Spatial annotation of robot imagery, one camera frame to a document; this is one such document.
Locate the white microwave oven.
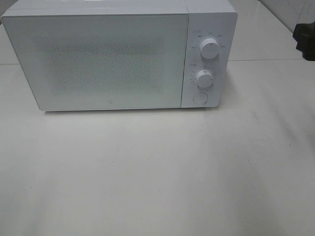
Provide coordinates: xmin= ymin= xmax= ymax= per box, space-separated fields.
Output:
xmin=1 ymin=0 xmax=238 ymax=109

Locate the round white door button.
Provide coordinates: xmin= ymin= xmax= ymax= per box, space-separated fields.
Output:
xmin=193 ymin=93 xmax=208 ymax=105

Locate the white timer knob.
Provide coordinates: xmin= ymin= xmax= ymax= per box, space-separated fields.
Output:
xmin=195 ymin=70 xmax=214 ymax=89

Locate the white microwave door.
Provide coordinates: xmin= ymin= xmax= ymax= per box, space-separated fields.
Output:
xmin=3 ymin=14 xmax=188 ymax=111

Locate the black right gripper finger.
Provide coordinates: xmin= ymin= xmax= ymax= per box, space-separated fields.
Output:
xmin=293 ymin=22 xmax=315 ymax=61

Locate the upper white power knob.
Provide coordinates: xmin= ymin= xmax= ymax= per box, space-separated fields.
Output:
xmin=199 ymin=36 xmax=221 ymax=59

